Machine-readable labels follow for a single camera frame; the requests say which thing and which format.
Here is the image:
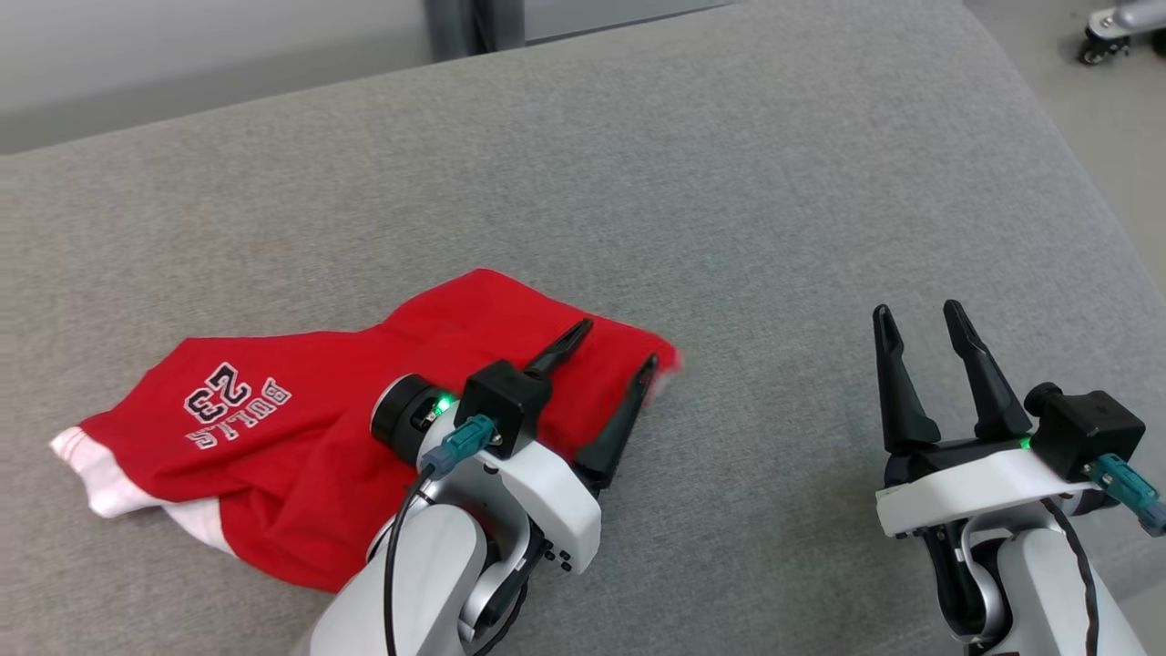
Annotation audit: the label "grey partition post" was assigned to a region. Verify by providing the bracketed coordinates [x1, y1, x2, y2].
[426, 0, 527, 63]

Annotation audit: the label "red shorts with Bulls print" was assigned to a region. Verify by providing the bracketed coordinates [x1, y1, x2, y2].
[50, 267, 684, 595]

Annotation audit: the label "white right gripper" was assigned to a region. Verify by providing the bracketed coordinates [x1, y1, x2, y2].
[872, 299, 1099, 540]

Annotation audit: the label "arm cable, teal plug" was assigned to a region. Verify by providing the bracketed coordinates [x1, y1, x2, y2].
[1041, 454, 1166, 656]
[383, 415, 499, 656]

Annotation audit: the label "left arm cable, teal plug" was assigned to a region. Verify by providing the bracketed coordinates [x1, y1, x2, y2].
[383, 415, 499, 656]

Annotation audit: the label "right arm cable, teal plug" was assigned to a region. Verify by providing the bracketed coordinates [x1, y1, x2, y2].
[1041, 454, 1166, 656]

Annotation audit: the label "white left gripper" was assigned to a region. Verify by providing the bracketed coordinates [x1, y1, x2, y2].
[370, 317, 660, 577]

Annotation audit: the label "black caster on metal leg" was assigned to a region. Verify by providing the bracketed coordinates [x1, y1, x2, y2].
[1078, 0, 1166, 67]

